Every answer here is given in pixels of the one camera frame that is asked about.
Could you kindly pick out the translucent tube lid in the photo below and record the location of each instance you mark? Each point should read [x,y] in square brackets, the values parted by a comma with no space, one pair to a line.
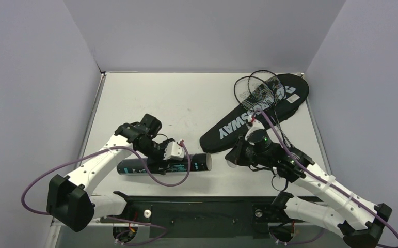
[231,162]

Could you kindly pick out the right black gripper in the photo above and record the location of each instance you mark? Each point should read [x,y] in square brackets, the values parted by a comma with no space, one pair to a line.
[241,154]

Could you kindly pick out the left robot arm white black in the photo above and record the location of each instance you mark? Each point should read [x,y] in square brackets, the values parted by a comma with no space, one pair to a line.
[70,197]

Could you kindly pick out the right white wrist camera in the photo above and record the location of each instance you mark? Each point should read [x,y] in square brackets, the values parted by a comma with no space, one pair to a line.
[253,125]

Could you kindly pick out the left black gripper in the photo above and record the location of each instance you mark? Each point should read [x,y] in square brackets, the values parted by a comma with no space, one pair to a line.
[164,163]

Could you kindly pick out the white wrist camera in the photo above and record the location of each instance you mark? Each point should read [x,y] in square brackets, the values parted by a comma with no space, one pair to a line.
[253,125]
[174,151]

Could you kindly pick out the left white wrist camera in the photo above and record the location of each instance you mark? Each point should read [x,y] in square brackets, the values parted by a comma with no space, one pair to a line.
[174,151]

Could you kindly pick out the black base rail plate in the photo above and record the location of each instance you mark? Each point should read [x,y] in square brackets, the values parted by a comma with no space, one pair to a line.
[207,217]

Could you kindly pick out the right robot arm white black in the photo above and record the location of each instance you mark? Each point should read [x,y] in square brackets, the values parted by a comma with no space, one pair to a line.
[360,223]

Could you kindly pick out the black shuttlecock tube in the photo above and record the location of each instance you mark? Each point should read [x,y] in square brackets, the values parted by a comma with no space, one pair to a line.
[200,162]

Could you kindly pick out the black racket bag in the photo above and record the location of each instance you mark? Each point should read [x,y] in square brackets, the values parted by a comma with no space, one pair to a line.
[224,134]

